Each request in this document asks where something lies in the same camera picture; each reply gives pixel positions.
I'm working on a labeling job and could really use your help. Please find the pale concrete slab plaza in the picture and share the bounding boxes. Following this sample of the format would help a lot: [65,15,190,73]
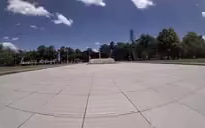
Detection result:
[0,61,205,128]

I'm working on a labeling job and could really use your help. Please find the low pale stone wall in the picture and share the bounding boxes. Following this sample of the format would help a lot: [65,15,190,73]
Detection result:
[88,57,117,65]

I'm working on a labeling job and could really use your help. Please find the row of trees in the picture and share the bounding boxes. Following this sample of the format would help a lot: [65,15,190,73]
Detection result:
[0,27,205,67]

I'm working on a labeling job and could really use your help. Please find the grass strip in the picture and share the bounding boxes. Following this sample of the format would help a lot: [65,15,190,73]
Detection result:
[136,58,205,66]
[0,63,68,78]

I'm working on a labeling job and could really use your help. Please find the tall dark tower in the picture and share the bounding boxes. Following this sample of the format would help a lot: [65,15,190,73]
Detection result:
[129,29,135,44]

